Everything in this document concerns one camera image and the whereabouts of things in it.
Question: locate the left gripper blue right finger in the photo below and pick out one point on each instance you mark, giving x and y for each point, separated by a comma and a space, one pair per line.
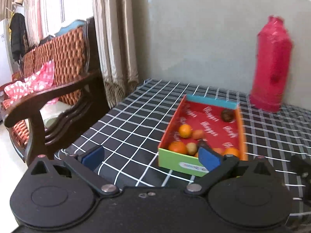
218, 166

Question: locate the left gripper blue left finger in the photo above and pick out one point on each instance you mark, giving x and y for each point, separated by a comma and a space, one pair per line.
84, 165

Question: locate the yellow small fruit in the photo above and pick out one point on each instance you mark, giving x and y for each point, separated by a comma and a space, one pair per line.
191, 148

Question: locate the small orange-red fruit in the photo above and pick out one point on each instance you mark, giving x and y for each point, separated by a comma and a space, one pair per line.
198, 134

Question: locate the dark brown passion fruit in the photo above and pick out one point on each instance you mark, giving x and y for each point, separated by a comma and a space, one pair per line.
227, 115

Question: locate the orange mandarin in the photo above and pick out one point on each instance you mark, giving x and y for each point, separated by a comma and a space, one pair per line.
178, 147
185, 131

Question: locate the red cardboard fruit box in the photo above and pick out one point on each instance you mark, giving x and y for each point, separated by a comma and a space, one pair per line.
217, 122

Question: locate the black white grid tablecloth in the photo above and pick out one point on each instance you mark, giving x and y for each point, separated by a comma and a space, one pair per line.
130, 134

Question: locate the dark wooden sofa chair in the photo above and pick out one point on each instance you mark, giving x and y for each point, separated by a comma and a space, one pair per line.
75, 49

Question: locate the pink checkered cloth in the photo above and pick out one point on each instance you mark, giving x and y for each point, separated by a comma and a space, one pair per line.
39, 81

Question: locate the red thermos flask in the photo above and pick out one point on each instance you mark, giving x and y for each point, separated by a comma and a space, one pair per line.
274, 48

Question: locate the white refrigerator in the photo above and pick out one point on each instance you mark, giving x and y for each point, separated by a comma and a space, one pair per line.
6, 60

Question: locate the black hanging coat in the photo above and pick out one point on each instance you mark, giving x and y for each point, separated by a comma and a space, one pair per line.
19, 41

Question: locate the beige curtain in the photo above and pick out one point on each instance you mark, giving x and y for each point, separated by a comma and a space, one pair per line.
116, 46

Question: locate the straw hat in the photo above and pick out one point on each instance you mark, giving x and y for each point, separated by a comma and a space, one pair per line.
18, 3

